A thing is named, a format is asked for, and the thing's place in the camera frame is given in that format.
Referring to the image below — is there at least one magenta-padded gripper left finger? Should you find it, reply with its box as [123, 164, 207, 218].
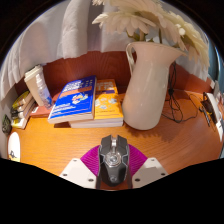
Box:
[59, 144, 102, 190]

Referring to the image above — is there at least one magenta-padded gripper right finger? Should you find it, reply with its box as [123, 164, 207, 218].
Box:
[127, 143, 169, 190]

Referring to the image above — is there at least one white round mouse pad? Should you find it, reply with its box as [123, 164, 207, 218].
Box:
[7, 131, 22, 163]

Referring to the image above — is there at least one cream lidded tumbler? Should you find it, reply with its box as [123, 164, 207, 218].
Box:
[23, 64, 48, 108]

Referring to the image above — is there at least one grey black computer mouse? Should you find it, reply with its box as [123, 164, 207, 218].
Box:
[97, 134, 131, 188]

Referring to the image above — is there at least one dark-framed window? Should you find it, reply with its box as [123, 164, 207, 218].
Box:
[207, 43, 222, 81]

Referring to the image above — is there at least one blue book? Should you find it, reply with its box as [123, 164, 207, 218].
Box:
[47, 75, 98, 125]

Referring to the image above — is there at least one white paper sheet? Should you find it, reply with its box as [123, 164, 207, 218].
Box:
[214, 119, 224, 141]

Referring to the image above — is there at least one white pitcher vase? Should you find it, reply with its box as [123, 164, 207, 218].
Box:
[121, 41, 187, 131]

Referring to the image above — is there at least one orange book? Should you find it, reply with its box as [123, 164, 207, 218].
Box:
[68, 78, 125, 129]

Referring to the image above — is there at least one red-brown notebook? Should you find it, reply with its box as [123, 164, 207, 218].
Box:
[29, 104, 54, 118]

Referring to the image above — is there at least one clear spray bottle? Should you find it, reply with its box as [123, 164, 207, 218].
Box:
[35, 73, 54, 109]

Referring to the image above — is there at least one white yellow book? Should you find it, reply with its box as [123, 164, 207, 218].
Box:
[11, 111, 37, 130]

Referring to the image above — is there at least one black cable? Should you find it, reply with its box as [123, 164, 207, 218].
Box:
[161, 61, 201, 124]

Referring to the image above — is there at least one black pen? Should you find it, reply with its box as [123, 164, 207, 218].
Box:
[198, 104, 212, 128]

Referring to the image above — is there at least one white curtain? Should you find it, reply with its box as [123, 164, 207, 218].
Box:
[0, 0, 214, 101]

